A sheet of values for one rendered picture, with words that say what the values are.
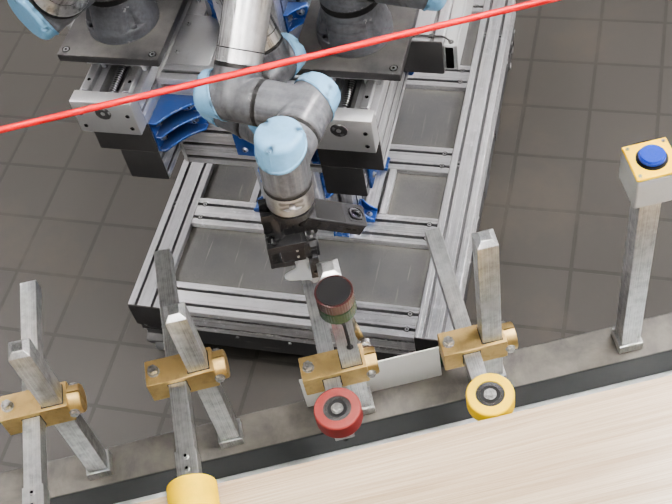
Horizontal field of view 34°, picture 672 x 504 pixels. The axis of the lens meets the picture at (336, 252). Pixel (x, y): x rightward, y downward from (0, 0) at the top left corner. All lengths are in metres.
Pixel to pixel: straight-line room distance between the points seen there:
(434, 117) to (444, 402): 1.28
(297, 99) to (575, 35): 2.14
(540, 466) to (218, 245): 1.44
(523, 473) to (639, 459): 0.18
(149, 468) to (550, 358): 0.77
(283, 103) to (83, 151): 2.04
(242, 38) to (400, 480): 0.73
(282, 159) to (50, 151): 2.18
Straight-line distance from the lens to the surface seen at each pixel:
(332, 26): 2.14
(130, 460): 2.13
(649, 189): 1.72
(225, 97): 1.70
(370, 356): 1.94
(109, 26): 2.31
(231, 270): 2.93
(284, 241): 1.73
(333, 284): 1.69
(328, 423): 1.84
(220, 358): 1.86
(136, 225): 3.38
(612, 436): 1.82
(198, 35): 2.43
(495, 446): 1.80
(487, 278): 1.80
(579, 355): 2.12
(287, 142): 1.57
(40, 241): 3.46
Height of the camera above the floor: 2.51
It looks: 53 degrees down
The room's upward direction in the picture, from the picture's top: 13 degrees counter-clockwise
